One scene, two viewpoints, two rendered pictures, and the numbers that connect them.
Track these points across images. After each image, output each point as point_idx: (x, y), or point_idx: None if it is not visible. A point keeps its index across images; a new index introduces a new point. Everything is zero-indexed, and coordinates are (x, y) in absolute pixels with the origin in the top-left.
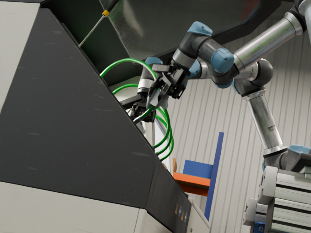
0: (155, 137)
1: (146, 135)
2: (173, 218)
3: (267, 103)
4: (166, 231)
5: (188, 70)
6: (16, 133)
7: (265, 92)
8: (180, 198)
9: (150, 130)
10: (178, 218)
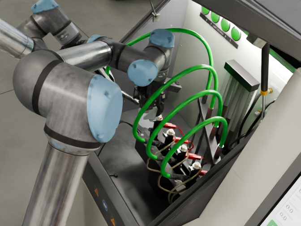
0: (293, 199)
1: (236, 160)
2: (95, 195)
3: (42, 160)
4: (87, 190)
5: (62, 47)
6: None
7: (47, 137)
8: (101, 191)
9: (265, 167)
10: (105, 211)
